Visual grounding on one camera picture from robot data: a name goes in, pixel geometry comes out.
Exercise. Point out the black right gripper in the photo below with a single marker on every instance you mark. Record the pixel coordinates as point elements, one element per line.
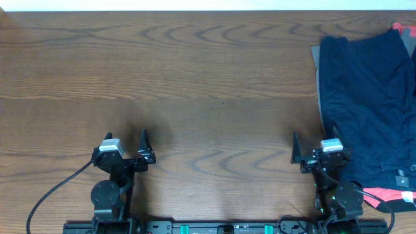
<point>298,158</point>

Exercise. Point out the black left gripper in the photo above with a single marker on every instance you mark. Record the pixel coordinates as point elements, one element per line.
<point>129,161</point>

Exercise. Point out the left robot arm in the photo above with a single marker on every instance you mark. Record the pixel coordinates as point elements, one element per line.
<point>112,197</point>

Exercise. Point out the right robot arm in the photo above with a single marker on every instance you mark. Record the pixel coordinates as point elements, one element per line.
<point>339,202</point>

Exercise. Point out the navy blue folded shirt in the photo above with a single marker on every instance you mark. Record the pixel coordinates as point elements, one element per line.
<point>367,89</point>

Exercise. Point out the red garment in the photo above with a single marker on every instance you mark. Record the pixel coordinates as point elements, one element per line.
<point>399,201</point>

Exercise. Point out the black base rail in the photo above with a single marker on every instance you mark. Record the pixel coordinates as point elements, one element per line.
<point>283,226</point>

